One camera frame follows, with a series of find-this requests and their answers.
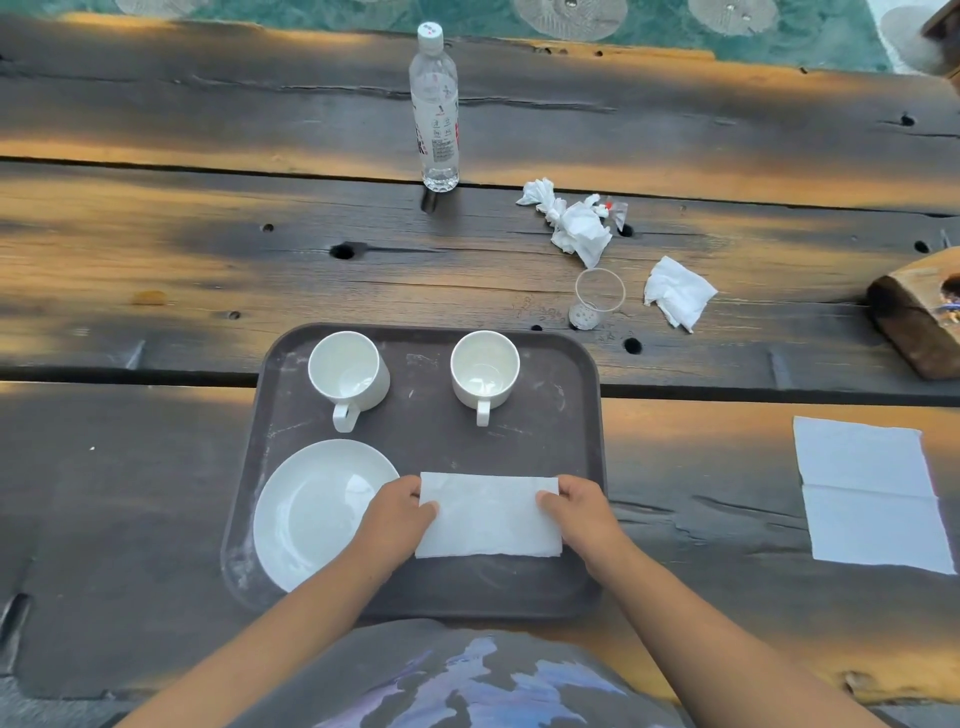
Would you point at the person's left hand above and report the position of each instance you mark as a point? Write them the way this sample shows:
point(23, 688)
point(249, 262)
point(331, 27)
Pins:
point(390, 525)

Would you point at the person's right hand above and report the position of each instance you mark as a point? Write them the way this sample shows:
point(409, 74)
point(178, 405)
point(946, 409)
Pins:
point(589, 521)

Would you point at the dark brown tray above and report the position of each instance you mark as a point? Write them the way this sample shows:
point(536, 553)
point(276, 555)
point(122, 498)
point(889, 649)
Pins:
point(420, 450)

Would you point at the white plate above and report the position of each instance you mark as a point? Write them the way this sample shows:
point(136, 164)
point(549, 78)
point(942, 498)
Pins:
point(307, 517)

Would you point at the white paper napkin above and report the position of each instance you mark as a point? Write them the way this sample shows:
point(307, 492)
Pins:
point(870, 495)
point(487, 517)

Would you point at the white ceramic mug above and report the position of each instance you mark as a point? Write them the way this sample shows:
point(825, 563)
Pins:
point(349, 367)
point(485, 364)

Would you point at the person's left forearm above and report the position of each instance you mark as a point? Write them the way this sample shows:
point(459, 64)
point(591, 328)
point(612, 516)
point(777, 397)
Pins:
point(262, 652)

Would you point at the person's right forearm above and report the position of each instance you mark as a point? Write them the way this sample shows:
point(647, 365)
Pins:
point(712, 652)

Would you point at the clear plastic disposable cup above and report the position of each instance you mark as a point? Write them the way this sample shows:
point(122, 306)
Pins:
point(583, 317)

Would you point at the twisted crumpled white tissue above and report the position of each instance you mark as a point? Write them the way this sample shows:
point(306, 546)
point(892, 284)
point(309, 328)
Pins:
point(581, 232)

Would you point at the gray printed shirt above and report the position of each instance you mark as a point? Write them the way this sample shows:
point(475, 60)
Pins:
point(390, 660)

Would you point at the small crumpled white napkin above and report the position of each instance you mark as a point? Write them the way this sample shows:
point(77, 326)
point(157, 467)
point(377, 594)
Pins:
point(679, 292)

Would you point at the small clear plastic wrapper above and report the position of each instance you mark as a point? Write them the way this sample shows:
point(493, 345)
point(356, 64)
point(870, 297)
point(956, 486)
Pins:
point(619, 214)

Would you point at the wooden block ashtray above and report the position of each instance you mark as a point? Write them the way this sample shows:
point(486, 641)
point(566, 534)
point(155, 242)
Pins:
point(915, 315)

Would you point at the clear plastic water bottle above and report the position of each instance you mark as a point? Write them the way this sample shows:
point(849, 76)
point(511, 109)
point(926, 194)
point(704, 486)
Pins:
point(435, 112)

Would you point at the light wooden stool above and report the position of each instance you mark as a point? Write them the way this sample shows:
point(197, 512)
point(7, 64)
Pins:
point(946, 19)

